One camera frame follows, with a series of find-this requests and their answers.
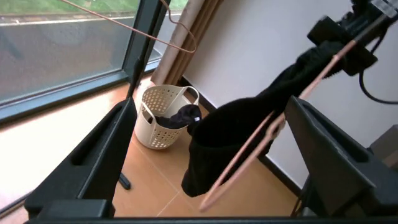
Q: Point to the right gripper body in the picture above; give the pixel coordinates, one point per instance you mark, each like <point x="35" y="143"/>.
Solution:
<point x="357" y="59"/>

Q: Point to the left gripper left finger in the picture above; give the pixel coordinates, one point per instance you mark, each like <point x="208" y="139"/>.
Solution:
<point x="77" y="186"/>

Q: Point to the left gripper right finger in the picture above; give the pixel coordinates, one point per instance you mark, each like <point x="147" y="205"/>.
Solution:
<point x="357" y="193"/>

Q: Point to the pink clothes hanger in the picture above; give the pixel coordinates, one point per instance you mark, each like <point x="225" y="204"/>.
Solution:
<point x="174" y="46"/>
<point x="242" y="165"/>

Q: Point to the heap of clothes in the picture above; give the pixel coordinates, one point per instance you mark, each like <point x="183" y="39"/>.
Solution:
<point x="183" y="115"/>

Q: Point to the black garment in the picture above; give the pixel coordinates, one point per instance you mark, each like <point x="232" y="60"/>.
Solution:
<point x="236" y="124"/>

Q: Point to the white laundry basket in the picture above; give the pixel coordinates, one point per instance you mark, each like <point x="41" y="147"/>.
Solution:
<point x="155" y="137"/>

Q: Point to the black clothes rack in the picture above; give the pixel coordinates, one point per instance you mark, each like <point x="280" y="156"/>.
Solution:
<point x="136" y="71"/>

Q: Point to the window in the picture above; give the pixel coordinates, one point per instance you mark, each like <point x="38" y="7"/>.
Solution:
<point x="62" y="53"/>

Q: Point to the beige curtain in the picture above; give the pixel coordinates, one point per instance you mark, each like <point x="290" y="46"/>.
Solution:
<point x="183" y="37"/>

